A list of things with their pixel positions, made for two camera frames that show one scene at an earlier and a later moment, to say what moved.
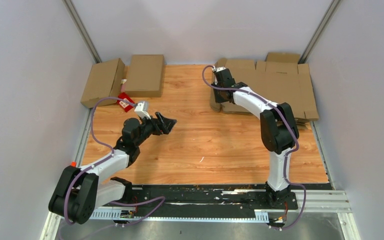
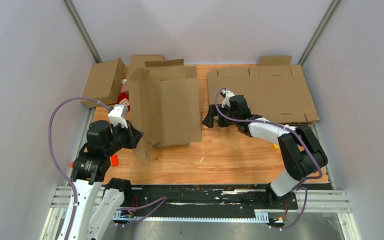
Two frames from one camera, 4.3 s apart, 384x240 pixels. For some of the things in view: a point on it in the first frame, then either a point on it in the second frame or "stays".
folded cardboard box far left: (105, 81) stays
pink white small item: (123, 85) stays
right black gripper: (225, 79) → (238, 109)
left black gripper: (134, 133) → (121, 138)
